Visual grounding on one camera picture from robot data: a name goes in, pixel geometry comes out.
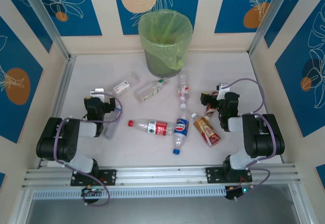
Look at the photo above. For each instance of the small brown red bottle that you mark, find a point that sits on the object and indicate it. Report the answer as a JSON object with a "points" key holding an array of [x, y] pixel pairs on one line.
{"points": [[210, 112]]}

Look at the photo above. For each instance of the small bottle white orange label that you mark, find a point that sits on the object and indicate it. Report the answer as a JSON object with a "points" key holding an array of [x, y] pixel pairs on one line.
{"points": [[121, 87]]}

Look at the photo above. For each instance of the clear bottle white cap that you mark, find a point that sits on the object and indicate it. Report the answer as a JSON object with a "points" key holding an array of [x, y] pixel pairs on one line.
{"points": [[183, 90]]}

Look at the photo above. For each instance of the clear bottle pale blue label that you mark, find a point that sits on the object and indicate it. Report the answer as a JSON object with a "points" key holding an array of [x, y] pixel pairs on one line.
{"points": [[111, 130]]}

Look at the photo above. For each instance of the yellow red tea bottle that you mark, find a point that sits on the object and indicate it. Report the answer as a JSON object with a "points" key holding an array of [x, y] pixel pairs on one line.
{"points": [[207, 131]]}

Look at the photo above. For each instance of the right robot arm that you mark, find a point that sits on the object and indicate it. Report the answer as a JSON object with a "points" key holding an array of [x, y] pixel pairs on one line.
{"points": [[264, 137]]}

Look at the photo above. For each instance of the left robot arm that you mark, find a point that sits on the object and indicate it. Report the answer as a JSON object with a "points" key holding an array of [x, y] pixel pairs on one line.
{"points": [[66, 137]]}

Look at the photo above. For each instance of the grey waste bin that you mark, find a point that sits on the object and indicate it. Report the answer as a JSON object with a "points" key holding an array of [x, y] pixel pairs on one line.
{"points": [[160, 66]]}

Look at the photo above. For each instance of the trash bin with green bag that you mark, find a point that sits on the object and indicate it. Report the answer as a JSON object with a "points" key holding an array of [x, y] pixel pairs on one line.
{"points": [[165, 26]]}

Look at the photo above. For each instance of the blue label bottle blue cap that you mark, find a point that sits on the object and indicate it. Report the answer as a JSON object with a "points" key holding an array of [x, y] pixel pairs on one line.
{"points": [[181, 128]]}

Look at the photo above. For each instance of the clear bottle green cap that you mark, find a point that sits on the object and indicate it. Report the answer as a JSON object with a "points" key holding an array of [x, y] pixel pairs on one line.
{"points": [[149, 92]]}

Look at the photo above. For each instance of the large clear bottle red cap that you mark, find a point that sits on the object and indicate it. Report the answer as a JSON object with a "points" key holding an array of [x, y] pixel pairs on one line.
{"points": [[157, 128]]}

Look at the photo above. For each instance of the small controller board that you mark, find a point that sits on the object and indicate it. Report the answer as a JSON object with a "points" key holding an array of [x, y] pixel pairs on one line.
{"points": [[91, 191], [236, 192]]}

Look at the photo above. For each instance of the grey metal panel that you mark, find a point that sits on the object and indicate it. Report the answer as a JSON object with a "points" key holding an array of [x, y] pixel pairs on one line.
{"points": [[162, 211]]}

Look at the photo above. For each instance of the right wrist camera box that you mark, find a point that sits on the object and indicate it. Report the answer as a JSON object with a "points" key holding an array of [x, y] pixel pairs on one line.
{"points": [[223, 87]]}

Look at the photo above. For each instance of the aluminium side rail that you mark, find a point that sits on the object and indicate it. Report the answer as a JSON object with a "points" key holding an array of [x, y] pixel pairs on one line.
{"points": [[63, 87], [255, 66]]}

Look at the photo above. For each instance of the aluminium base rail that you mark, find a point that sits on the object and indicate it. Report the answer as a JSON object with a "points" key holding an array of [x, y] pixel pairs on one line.
{"points": [[162, 175]]}

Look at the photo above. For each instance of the aluminium frame post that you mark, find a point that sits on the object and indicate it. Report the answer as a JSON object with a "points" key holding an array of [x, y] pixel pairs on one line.
{"points": [[45, 18], [268, 18]]}

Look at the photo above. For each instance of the aluminium frame bar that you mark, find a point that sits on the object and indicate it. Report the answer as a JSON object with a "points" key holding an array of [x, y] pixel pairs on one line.
{"points": [[300, 203], [20, 206]]}

